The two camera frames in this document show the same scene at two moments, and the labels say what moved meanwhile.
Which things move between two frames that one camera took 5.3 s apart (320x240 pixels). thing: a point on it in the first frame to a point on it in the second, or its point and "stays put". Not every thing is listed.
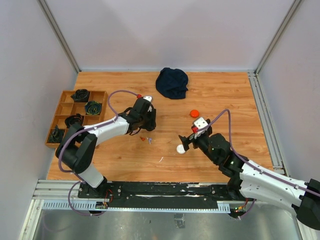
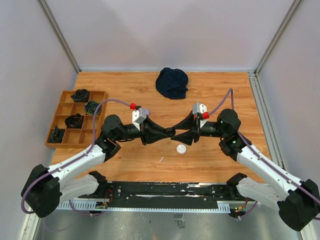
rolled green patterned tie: [93, 108] stays put
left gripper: [151, 124] to [149, 137]
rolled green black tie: [57, 135] stays put
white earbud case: [180, 149] stays put
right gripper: [186, 141] to [187, 123]
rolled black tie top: [81, 95] stays put
